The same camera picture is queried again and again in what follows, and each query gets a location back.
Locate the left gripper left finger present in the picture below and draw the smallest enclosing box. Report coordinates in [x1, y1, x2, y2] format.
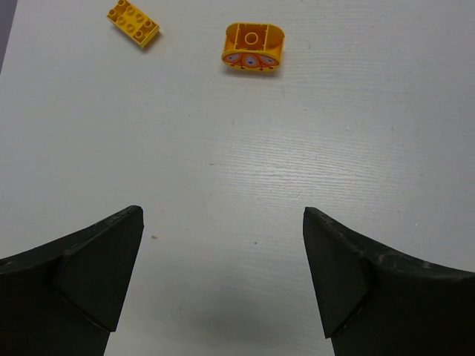
[1, 205, 144, 355]

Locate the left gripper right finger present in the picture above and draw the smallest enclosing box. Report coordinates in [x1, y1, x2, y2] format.
[303, 207, 474, 355]

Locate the orange lego block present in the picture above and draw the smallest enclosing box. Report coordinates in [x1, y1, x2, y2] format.
[221, 22, 285, 72]

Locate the yellow lego brick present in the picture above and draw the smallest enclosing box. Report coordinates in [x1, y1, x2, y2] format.
[107, 0, 160, 50]

